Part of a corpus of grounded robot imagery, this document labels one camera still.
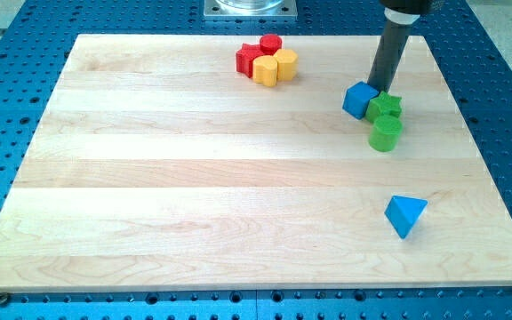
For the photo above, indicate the blue wooden cube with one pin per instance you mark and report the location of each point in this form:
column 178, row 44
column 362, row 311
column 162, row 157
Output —
column 357, row 98

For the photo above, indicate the red wooden star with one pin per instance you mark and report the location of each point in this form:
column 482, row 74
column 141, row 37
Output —
column 245, row 57

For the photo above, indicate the green wooden star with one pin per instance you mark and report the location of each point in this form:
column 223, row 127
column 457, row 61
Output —
column 383, row 105

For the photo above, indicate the yellow wooden rounded block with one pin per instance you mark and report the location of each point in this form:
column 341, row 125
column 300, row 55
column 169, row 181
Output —
column 264, row 70

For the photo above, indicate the light wooden board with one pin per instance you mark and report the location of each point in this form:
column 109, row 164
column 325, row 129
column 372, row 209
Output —
column 157, row 167

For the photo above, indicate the yellow wooden hexagon block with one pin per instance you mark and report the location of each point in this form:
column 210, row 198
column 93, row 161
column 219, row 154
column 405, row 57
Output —
column 287, row 64

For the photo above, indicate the red wooden cylinder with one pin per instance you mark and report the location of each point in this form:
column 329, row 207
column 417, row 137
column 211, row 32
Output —
column 270, row 43

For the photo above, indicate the green wooden cylinder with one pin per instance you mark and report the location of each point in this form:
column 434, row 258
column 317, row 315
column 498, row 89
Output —
column 385, row 133

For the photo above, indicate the blue wooden triangular prism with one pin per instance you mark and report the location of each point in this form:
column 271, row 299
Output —
column 403, row 213

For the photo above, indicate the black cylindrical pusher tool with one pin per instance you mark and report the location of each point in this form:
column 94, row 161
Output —
column 390, row 49

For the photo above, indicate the blue perforated metal table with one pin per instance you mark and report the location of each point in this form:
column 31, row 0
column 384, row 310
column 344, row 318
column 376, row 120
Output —
column 38, row 37

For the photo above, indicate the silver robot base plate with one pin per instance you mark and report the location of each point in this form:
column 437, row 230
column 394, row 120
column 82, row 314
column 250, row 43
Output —
column 249, row 9

